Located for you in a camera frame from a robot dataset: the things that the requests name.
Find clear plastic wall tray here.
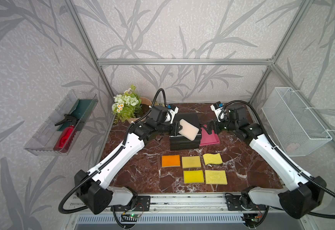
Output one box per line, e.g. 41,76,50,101
24,90,98,156

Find yellow wavy scrub sponge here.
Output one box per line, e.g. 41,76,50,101
203,153,223,165

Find bright yellow thick sponge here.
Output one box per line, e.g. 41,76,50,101
183,170,205,184

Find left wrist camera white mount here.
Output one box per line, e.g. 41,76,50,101
165,104,179,124

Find red spray bottle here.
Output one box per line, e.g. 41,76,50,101
53,125,76,153

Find green white artificial flowers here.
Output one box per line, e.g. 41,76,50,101
112,84,142,124

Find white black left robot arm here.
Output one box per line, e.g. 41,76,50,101
74,104,182,214

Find green circuit board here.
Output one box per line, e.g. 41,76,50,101
243,214,262,228
121,212,143,222

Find beige flower pot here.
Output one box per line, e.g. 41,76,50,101
127,97,152,123

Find black corrugated left cable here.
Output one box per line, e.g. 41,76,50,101
58,88,167,215

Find right green circuit board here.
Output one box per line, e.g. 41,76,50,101
243,214,262,228

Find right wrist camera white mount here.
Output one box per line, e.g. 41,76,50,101
210,101,227,122

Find white wire mesh basket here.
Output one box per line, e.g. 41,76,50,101
262,87,333,157

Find black drawer cabinet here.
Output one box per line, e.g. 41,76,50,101
169,113,202,150

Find black corrugated right cable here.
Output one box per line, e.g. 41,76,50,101
220,100,335,219

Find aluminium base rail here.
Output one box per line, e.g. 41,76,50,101
66,193,310,215

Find black corrugated cable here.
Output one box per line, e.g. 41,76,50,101
220,100,335,219
58,88,167,215

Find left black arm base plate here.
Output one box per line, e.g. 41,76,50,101
113,195,151,212

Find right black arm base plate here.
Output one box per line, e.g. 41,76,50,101
224,193,266,211

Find orange sponge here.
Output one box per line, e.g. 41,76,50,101
161,155,181,168

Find left green circuit board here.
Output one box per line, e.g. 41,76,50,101
121,212,143,222

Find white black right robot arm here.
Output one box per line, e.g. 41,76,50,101
206,102,324,219

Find white pale foam sponge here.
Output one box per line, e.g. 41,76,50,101
178,119,200,141

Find dark green trowel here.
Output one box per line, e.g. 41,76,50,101
55,99,98,131

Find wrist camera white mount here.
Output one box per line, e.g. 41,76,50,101
210,101,227,122
165,104,179,124

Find pink bottom drawer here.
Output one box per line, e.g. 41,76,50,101
200,125,220,147

